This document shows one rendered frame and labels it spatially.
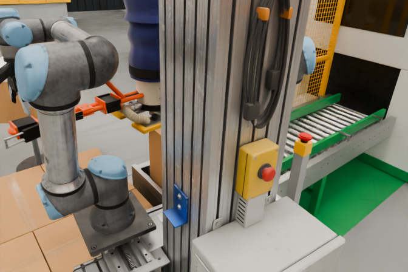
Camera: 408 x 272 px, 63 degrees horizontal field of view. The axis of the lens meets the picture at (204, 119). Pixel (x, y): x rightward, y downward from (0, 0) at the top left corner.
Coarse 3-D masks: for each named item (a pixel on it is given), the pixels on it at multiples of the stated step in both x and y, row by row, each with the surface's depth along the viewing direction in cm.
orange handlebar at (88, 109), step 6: (132, 96) 152; (138, 96) 154; (96, 102) 145; (78, 108) 138; (84, 108) 138; (90, 108) 138; (96, 108) 140; (102, 108) 142; (84, 114) 137; (90, 114) 139; (12, 132) 120
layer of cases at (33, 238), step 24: (0, 192) 197; (24, 192) 198; (0, 216) 180; (24, 216) 180; (72, 216) 182; (0, 240) 165; (24, 240) 166; (48, 240) 166; (72, 240) 167; (0, 264) 153; (24, 264) 153; (48, 264) 154; (72, 264) 154
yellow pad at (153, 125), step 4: (152, 116) 155; (156, 116) 156; (160, 116) 161; (152, 120) 156; (156, 120) 157; (160, 120) 157; (132, 124) 154; (136, 124) 153; (140, 124) 153; (144, 124) 152; (148, 124) 152; (152, 124) 153; (156, 124) 154; (160, 124) 155; (136, 128) 152; (140, 128) 150; (144, 128) 150; (148, 128) 150; (152, 128) 152; (156, 128) 153; (144, 132) 149
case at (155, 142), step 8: (160, 128) 192; (152, 136) 195; (160, 136) 185; (152, 144) 198; (160, 144) 188; (152, 152) 200; (160, 152) 191; (152, 160) 203; (160, 160) 193; (152, 168) 206; (160, 168) 196; (152, 176) 209; (160, 176) 199; (160, 184) 201
